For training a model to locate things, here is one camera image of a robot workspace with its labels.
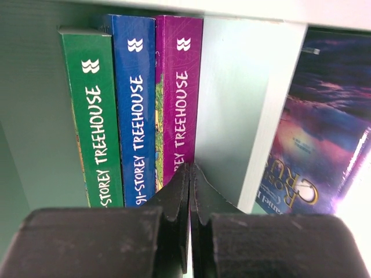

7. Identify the purple 117-Storey Treehouse book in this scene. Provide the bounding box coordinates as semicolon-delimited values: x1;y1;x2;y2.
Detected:
155;15;203;191

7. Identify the dark Robinson Crusoe book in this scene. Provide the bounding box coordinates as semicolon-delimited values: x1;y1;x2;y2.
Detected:
255;27;370;214

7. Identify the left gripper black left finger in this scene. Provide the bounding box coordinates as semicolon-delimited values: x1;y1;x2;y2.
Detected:
1;164;190;277

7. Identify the blue 91-Storey Treehouse book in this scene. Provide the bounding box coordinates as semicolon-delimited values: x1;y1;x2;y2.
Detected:
94;14;155;207

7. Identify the mint green shelf cabinet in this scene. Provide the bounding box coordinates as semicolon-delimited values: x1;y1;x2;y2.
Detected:
0;0;371;258

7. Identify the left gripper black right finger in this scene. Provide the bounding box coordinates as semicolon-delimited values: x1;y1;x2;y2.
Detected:
190;164;370;277

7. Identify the green Storey Treehouse book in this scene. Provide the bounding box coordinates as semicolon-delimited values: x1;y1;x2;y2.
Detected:
58;27;124;208

